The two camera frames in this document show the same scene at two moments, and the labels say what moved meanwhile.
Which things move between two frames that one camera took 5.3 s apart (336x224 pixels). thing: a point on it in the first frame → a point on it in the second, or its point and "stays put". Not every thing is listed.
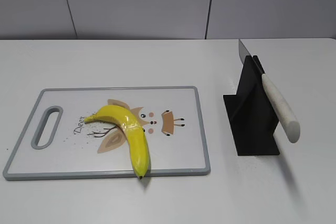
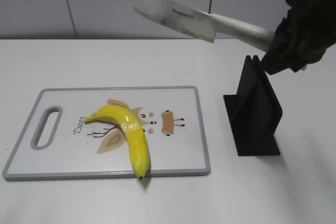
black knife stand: (252, 115) stays put
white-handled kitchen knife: (286, 120) → (198, 23)
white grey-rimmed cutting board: (171, 117) stays put
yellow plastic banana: (133, 131) stays put
